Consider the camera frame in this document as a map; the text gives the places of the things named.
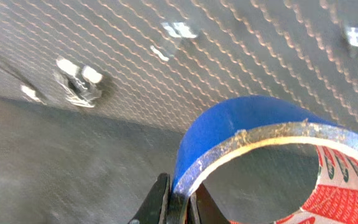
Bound pliers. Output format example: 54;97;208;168
54;57;105;109

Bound black pegboard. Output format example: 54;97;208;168
0;0;358;144

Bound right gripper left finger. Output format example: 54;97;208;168
128;173;172;224

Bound roll of blue tape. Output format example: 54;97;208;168
165;95;358;224

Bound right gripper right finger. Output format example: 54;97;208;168
188;182;230;224

